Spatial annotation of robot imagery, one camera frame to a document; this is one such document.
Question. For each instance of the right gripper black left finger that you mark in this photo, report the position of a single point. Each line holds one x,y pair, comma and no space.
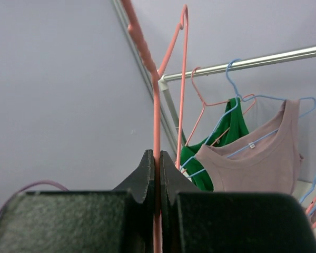
119,220

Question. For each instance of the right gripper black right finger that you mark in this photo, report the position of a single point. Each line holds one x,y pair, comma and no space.
200,221

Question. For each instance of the mauve pink tank top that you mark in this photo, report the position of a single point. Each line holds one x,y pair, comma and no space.
265,160

